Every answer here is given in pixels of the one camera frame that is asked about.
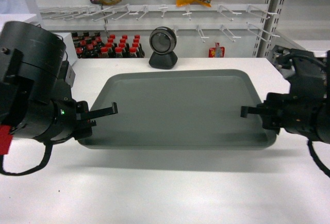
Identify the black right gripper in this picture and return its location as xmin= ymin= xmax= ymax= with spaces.
xmin=240 ymin=93 xmax=329 ymax=143

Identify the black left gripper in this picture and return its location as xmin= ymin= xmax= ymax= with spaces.
xmin=15 ymin=100 xmax=118 ymax=144

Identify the grey-green rectangular serving tray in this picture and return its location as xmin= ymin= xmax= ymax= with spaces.
xmin=79 ymin=70 xmax=276 ymax=150

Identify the white checkout table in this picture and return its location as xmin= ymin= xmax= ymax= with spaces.
xmin=0 ymin=57 xmax=330 ymax=224

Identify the black barcode scanner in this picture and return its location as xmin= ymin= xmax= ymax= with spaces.
xmin=148 ymin=26 xmax=178 ymax=70

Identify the black left cable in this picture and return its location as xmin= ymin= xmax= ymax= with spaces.
xmin=0 ymin=144 xmax=54 ymax=176

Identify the black cable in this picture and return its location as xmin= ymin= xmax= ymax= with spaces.
xmin=308 ymin=140 xmax=330 ymax=178
xmin=0 ymin=144 xmax=54 ymax=176

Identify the black right cable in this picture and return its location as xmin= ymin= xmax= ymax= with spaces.
xmin=308 ymin=140 xmax=330 ymax=178

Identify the red left cable clip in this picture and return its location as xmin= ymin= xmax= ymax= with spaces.
xmin=0 ymin=125 xmax=13 ymax=155

